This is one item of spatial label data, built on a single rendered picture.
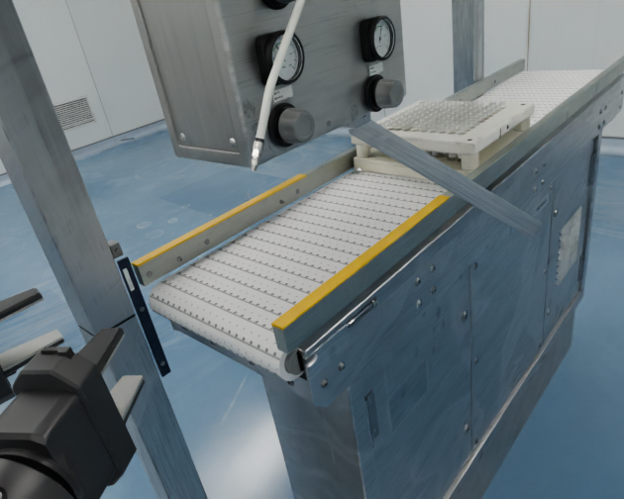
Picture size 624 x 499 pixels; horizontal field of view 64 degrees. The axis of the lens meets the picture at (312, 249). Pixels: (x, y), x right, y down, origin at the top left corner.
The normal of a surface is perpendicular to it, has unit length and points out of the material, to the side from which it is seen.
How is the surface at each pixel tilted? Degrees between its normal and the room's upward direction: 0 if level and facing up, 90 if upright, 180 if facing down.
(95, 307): 90
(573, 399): 0
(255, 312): 0
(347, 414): 90
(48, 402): 0
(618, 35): 90
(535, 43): 90
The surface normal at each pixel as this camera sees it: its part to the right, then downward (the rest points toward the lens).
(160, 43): -0.65, 0.44
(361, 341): 0.74, 0.21
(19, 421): -0.16, -0.87
